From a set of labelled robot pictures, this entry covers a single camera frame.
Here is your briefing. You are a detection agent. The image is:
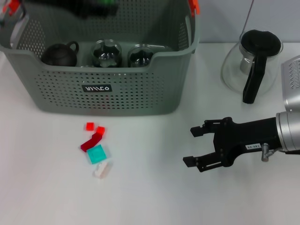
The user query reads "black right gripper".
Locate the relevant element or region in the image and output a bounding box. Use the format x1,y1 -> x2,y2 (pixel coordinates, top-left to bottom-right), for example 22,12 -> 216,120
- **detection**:
182,116 -> 282,173

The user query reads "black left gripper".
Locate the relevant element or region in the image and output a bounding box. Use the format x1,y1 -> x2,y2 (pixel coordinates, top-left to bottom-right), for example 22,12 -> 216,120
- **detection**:
23,0 -> 119,19

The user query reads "grey perforated storage basket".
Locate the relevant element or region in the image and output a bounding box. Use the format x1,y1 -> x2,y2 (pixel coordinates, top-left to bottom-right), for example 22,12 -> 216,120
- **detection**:
0,0 -> 201,117

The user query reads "black clay teapot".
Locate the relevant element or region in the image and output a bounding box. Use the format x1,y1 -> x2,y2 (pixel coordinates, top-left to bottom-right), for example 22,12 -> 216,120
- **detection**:
41,41 -> 80,67

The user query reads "clear translucent brick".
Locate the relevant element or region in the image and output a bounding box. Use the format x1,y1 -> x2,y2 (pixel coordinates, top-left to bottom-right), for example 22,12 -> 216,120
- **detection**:
92,160 -> 113,179

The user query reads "teal square brick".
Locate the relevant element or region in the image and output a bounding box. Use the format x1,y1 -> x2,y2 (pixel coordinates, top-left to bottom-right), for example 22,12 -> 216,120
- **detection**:
86,144 -> 111,165

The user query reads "dark red long brick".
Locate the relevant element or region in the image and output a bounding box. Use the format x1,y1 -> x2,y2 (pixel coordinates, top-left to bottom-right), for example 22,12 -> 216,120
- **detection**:
80,133 -> 104,153

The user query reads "glass carafe black lid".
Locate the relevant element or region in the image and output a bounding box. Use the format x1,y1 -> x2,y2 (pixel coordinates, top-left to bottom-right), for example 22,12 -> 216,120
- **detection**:
221,30 -> 284,104

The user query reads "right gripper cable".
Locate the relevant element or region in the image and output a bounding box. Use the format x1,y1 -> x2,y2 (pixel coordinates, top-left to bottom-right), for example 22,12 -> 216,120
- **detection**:
261,142 -> 300,162

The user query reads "thin grey cable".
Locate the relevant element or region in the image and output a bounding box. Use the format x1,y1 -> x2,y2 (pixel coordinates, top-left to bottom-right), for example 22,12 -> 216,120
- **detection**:
242,0 -> 255,36

